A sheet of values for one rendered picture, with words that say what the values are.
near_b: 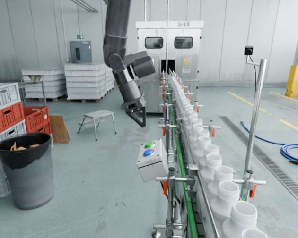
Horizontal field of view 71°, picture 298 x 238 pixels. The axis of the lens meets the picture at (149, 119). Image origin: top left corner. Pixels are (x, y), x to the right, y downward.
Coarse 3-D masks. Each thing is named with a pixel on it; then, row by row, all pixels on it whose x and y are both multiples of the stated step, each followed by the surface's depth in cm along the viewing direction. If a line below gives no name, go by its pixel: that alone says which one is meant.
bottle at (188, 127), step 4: (192, 116) 86; (196, 116) 85; (188, 120) 85; (192, 120) 83; (188, 124) 85; (192, 124) 84; (188, 128) 84; (188, 132) 84; (184, 136) 87; (184, 140) 87; (184, 144) 88; (184, 152) 88
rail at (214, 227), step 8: (176, 104) 131; (184, 128) 86; (192, 152) 65; (200, 176) 52; (200, 184) 50; (240, 200) 43; (200, 208) 51; (208, 208) 41; (200, 216) 49; (216, 232) 35
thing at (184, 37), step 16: (144, 32) 441; (160, 32) 439; (176, 32) 437; (192, 32) 436; (144, 48) 450; (160, 48) 448; (176, 48) 446; (192, 48) 445; (160, 64) 455; (176, 64) 458; (192, 64) 454; (144, 80) 467; (160, 80) 465; (176, 80) 463; (192, 80) 461; (160, 96) 479; (192, 96) 475; (160, 112) 492
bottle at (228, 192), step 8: (224, 184) 41; (232, 184) 40; (224, 192) 38; (232, 192) 38; (216, 200) 40; (224, 200) 38; (232, 200) 38; (216, 208) 39; (224, 208) 39; (216, 216) 39; (224, 216) 38; (216, 224) 40; (208, 232) 43
